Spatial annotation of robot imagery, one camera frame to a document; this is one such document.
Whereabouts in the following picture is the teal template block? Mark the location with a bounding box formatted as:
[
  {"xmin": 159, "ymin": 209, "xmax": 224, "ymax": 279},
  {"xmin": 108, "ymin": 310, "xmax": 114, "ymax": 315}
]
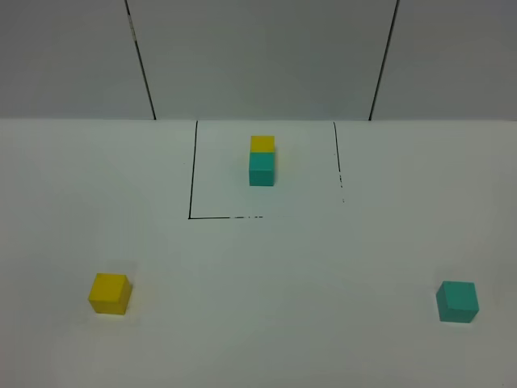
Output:
[{"xmin": 249, "ymin": 152, "xmax": 275, "ymax": 186}]

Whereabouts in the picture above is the yellow template block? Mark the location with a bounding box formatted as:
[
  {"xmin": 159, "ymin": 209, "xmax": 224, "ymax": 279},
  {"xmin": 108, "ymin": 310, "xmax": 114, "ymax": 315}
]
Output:
[{"xmin": 250, "ymin": 136, "xmax": 275, "ymax": 153}]

